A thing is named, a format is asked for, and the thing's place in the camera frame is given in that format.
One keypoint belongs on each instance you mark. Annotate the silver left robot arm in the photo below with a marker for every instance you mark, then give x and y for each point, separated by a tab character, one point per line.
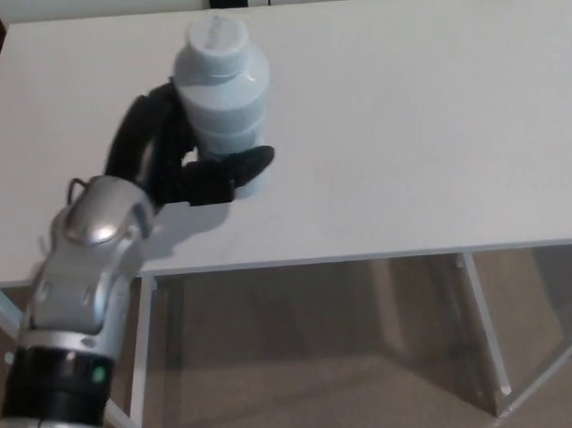
81	258

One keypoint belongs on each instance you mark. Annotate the pale blue plastic bottle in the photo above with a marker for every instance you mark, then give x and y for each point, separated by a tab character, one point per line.
223	94

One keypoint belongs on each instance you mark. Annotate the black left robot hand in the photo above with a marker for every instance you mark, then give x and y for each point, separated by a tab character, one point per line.
133	135

